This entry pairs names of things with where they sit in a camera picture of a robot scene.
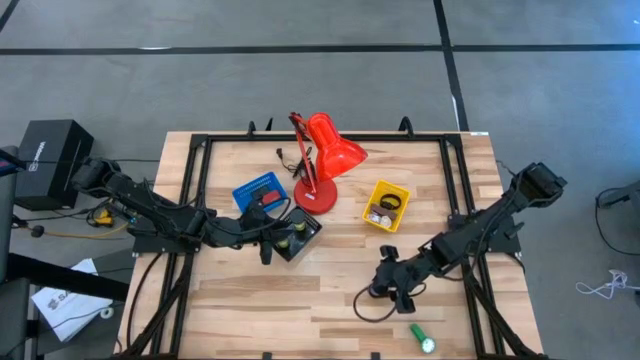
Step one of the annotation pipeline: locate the black camera cable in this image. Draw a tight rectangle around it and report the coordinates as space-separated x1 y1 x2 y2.
248 196 293 236
352 281 427 323

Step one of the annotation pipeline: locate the green flashlight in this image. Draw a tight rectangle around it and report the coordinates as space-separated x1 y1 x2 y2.
408 322 437 355

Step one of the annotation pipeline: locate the black left camera cable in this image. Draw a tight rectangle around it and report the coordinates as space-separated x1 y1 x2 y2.
248 196 293 236

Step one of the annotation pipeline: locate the black cardboard box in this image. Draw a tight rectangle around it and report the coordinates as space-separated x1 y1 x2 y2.
14 118 95 211

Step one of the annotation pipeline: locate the yellow plastic basket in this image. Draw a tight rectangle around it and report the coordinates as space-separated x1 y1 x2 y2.
361 178 412 234

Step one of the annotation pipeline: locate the yellow floor cable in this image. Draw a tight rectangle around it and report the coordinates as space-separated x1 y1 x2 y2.
43 208 132 241

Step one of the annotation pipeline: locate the red desk lamp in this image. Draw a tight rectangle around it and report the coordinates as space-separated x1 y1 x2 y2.
288 111 370 217

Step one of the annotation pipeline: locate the black floor cable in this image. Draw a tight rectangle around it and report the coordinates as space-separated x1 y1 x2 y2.
593 180 640 257

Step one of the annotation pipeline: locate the black wristwatch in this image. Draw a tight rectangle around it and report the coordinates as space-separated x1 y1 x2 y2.
378 192 403 212

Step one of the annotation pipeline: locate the small hourglass yellow-green sand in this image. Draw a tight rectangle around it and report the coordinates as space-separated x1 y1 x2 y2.
274 209 309 252

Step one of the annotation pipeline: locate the black lamp power cord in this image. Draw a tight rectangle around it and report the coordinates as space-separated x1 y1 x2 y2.
275 146 315 180

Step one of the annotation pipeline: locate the black plastic basket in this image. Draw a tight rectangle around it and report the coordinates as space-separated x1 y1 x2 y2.
272 206 323 263

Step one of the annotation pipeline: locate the black right camera cable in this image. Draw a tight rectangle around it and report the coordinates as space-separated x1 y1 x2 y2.
352 281 427 323

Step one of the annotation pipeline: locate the white floor cable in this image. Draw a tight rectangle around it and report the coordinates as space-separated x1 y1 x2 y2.
574 268 640 301

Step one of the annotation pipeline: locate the blue plastic basket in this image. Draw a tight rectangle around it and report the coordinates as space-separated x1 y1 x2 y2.
231 171 291 215

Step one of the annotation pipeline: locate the black metal rig frame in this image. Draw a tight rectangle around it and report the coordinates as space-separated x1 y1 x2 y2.
117 115 551 360

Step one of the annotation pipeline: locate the brown strap wristwatch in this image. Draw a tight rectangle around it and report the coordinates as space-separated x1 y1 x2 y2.
372 203 400 222

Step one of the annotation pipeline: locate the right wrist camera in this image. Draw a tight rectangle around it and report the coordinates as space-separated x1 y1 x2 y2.
368 272 396 300

